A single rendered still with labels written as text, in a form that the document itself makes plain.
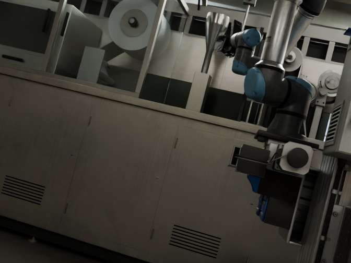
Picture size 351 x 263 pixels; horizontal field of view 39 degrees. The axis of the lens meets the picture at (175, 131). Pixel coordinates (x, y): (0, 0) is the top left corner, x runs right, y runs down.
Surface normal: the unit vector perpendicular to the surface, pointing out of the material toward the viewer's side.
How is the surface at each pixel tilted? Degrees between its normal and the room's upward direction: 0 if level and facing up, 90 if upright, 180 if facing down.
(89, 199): 90
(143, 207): 90
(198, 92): 90
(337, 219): 90
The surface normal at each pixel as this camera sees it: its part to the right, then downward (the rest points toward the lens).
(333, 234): -0.10, -0.08
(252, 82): -0.93, -0.13
